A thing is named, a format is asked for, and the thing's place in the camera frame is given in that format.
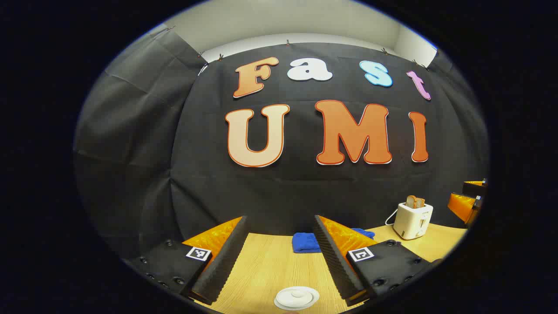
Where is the white toaster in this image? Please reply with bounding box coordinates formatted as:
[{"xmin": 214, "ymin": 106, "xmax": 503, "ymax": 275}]
[{"xmin": 392, "ymin": 201, "xmax": 434, "ymax": 240}]

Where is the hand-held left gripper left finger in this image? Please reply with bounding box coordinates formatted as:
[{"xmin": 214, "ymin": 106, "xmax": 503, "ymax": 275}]
[{"xmin": 124, "ymin": 215, "xmax": 251, "ymax": 306}]

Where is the white teacup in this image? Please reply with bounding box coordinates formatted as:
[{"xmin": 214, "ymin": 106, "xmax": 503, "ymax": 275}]
[{"xmin": 274, "ymin": 286, "xmax": 320, "ymax": 311}]

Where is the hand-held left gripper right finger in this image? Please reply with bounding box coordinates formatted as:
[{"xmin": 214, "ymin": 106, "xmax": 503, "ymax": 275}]
[{"xmin": 313, "ymin": 215, "xmax": 441, "ymax": 307}]

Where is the blue towel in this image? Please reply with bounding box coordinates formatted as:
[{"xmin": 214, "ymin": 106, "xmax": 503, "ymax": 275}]
[{"xmin": 292, "ymin": 228, "xmax": 375, "ymax": 253}]

